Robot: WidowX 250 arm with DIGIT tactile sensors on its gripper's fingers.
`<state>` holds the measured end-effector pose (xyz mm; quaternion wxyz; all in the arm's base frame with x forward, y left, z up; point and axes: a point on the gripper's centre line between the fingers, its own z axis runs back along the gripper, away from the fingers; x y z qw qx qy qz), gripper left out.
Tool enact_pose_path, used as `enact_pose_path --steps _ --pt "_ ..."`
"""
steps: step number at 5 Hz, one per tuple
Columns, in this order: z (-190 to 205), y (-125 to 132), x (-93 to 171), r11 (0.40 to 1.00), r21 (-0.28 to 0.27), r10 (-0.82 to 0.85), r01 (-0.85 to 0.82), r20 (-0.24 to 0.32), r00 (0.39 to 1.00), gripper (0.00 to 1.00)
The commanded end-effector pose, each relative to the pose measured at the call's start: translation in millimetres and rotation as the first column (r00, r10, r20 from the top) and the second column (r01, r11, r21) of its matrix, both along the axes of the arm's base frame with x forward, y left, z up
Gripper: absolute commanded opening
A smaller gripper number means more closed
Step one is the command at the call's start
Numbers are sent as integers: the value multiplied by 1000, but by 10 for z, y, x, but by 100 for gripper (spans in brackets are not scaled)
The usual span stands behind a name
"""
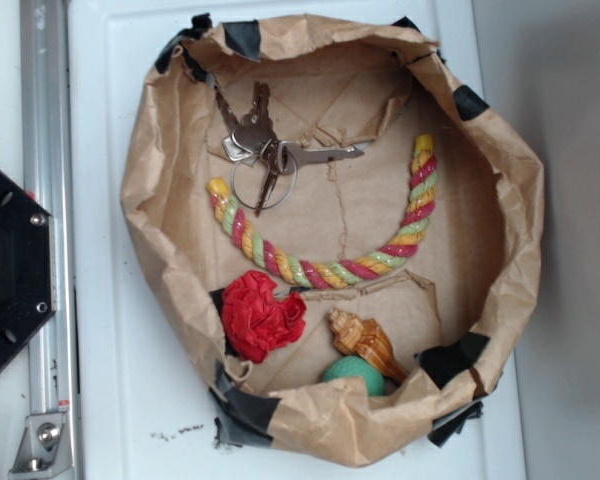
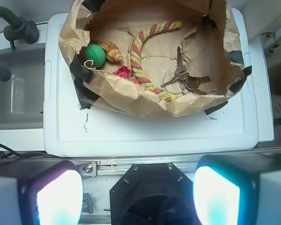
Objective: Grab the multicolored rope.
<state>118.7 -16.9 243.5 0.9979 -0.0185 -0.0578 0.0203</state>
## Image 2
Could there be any black octagonal mount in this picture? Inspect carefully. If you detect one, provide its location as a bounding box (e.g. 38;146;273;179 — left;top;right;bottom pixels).
110;163;200;225

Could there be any red crumpled cloth piece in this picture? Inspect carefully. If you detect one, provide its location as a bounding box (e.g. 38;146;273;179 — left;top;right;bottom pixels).
112;66;137;83

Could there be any white plastic bin lid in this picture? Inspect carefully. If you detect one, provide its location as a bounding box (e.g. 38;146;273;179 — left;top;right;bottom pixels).
43;13;259;157

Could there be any aluminium rail with bracket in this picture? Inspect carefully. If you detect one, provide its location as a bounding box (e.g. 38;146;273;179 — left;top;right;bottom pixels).
71;155;201;179

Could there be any black cable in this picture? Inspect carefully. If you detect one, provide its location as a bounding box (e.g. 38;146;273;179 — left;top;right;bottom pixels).
0;138;59;162

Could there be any orange toy seashell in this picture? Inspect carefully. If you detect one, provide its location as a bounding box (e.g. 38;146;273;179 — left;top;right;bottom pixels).
98;41;123;63

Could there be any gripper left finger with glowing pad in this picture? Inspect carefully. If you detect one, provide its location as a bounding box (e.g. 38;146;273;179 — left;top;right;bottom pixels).
0;160;83;225

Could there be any clear plastic bin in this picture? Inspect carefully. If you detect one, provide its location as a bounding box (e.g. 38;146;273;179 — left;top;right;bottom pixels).
0;44;45;130

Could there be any bunch of keys on ring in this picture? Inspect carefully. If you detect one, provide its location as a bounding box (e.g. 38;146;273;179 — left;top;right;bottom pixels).
161;46;211;95

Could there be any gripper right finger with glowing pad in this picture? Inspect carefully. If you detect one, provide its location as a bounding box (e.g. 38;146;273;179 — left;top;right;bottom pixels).
193;153;281;225

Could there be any green rubber ball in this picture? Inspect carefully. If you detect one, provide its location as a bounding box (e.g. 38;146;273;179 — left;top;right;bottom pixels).
84;44;106;68

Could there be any multicolored twisted rope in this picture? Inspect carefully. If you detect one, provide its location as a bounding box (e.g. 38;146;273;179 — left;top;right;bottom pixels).
130;20;182;103

